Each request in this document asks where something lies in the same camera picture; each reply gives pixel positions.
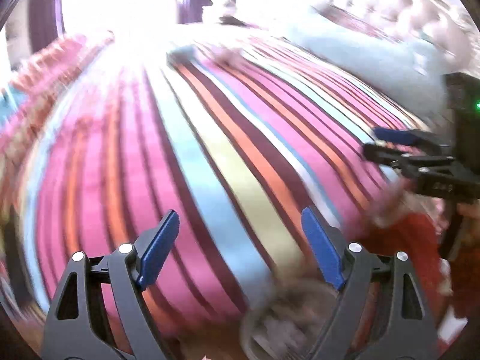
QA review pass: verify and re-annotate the white mesh plastic trash basket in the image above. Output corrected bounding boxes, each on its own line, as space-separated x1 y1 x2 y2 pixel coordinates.
240 280 338 359

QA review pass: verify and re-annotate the long teal plush toy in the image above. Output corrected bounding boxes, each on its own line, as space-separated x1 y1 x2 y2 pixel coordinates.
291 34 452 130

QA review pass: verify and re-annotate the red fuzzy rug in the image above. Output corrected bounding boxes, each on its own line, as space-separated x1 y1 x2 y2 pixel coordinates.
359 213 479 318

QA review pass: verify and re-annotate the tufted pink headboard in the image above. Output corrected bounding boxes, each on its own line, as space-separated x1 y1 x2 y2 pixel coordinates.
324 0 473 54

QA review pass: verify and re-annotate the striped colourful bed quilt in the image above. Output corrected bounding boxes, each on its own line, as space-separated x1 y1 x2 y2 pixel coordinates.
1 37 424 350

